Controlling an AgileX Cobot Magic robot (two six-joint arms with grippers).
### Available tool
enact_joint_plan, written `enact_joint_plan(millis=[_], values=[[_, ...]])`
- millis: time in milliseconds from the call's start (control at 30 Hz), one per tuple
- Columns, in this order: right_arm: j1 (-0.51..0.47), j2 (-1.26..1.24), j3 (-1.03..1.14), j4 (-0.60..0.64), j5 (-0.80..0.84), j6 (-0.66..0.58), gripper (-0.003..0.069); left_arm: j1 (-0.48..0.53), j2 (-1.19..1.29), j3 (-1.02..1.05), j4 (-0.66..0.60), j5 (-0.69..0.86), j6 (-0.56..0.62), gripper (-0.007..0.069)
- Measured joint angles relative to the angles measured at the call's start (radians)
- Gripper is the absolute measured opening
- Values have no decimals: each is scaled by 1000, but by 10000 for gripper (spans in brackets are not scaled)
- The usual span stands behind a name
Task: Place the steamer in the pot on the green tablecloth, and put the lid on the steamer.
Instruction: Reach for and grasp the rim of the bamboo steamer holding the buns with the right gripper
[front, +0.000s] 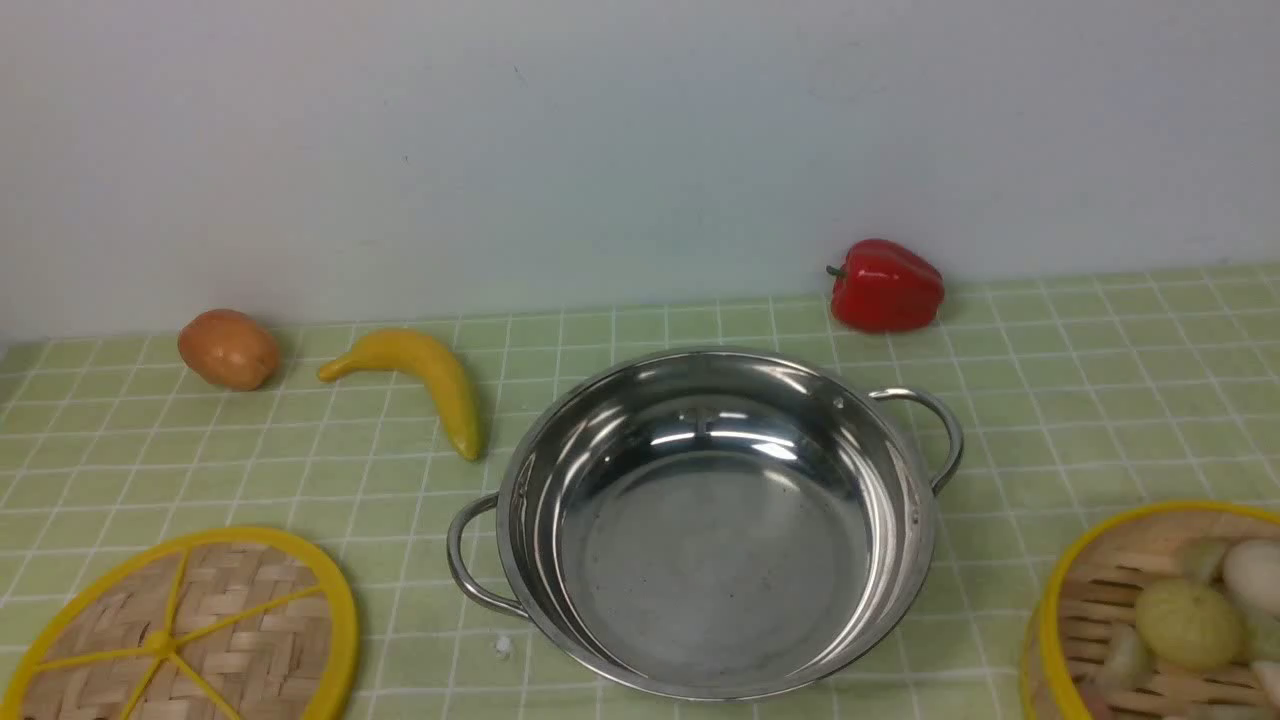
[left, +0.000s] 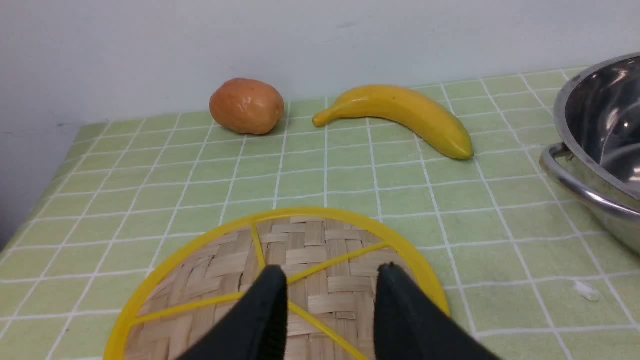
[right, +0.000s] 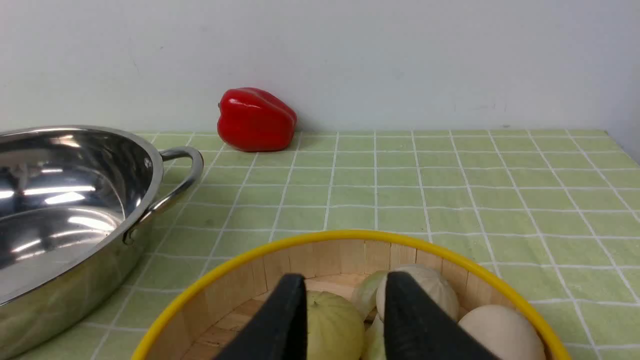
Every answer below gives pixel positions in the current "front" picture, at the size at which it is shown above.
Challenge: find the woven bamboo steamer lid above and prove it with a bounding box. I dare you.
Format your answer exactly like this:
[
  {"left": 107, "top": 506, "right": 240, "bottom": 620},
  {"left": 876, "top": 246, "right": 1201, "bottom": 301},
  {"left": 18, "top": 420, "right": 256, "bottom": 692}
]
[{"left": 3, "top": 527, "right": 360, "bottom": 719}]

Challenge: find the bamboo steamer basket yellow rim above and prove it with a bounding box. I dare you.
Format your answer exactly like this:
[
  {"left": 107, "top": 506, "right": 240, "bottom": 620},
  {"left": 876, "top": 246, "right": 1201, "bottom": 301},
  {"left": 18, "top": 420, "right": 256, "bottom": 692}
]
[{"left": 1020, "top": 501, "right": 1279, "bottom": 719}]

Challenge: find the stainless steel pot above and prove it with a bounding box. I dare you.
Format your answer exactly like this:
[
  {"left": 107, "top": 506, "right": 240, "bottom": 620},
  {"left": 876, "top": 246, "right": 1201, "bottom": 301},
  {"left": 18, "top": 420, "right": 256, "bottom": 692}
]
[{"left": 447, "top": 346, "right": 965, "bottom": 702}]

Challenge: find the yellow banana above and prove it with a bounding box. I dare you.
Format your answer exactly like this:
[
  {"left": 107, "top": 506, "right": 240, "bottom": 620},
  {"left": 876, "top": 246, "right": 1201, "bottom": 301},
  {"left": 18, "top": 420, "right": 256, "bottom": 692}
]
[{"left": 316, "top": 328, "right": 486, "bottom": 462}]

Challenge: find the red bell pepper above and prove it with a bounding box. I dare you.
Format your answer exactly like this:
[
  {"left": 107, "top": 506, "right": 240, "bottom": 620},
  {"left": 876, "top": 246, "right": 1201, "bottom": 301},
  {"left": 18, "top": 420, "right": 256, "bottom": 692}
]
[{"left": 827, "top": 238, "right": 946, "bottom": 334}]

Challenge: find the brown potato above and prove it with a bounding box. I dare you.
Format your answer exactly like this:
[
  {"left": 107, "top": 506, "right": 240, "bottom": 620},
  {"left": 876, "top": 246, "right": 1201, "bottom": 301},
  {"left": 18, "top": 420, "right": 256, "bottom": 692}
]
[{"left": 177, "top": 307, "right": 280, "bottom": 392}]

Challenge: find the green checkered table mat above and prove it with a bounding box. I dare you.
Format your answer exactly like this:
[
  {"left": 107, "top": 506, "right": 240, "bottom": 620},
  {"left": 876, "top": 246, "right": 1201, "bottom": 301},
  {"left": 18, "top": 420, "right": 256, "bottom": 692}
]
[{"left": 1, "top": 266, "right": 1279, "bottom": 719}]

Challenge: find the yellow-green round bun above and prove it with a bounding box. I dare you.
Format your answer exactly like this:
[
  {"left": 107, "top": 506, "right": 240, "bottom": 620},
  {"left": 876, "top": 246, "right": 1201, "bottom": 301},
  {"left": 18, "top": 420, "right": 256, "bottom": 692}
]
[{"left": 1134, "top": 578, "right": 1248, "bottom": 671}]

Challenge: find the white round bun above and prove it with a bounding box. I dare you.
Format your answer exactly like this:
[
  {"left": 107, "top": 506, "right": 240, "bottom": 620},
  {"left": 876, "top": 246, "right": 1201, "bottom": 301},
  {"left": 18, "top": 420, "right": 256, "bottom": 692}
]
[{"left": 1222, "top": 538, "right": 1279, "bottom": 616}]

